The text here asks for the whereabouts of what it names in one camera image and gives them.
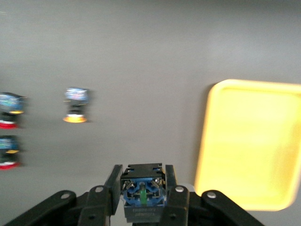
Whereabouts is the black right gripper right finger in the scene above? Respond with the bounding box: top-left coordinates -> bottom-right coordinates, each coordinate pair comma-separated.
159,164 -> 190,226

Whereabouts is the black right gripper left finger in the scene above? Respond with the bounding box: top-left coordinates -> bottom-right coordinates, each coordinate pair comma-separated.
79,164 -> 124,226

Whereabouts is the yellow push button blue block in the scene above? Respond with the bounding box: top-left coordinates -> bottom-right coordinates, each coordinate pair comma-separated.
120,163 -> 168,223
63,87 -> 91,123

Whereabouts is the yellow plastic tray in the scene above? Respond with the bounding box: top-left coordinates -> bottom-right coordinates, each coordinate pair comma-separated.
194,79 -> 301,212

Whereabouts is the red push button blue block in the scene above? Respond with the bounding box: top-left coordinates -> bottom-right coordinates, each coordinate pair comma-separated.
0,135 -> 22,170
0,92 -> 26,129

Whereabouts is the dark grey table mat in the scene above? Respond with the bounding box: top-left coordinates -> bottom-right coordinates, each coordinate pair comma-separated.
0,0 -> 301,226

